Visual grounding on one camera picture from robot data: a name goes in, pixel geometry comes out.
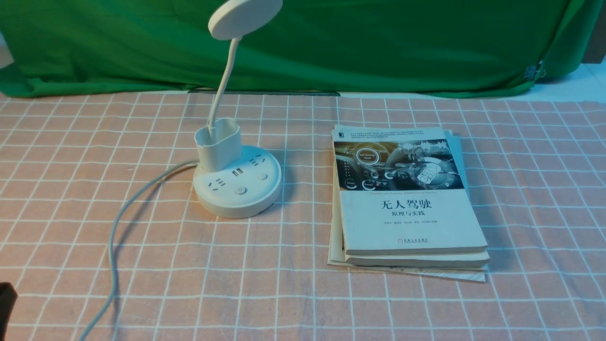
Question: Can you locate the metal binder clip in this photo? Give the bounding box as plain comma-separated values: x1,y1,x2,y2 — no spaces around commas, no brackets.
523,60,546,82

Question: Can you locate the white desk lamp with sockets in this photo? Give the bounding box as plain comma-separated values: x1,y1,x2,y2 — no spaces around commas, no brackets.
192,0,282,219

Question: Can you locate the pink checkered tablecloth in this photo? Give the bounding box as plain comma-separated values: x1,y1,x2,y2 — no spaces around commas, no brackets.
0,93,606,341

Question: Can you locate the top book self-driving cover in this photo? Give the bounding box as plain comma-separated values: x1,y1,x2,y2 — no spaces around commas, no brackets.
333,126,489,256

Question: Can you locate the bottom thin paper booklet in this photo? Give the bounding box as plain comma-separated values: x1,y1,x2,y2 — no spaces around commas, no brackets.
328,136,487,283

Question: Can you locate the grey lamp power cord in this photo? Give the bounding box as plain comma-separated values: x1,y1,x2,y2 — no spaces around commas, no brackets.
78,160,200,341

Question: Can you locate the green backdrop cloth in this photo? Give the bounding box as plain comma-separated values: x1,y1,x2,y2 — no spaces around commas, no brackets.
0,0,604,99

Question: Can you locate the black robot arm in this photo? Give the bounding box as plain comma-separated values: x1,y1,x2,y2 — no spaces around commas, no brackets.
0,282,18,341

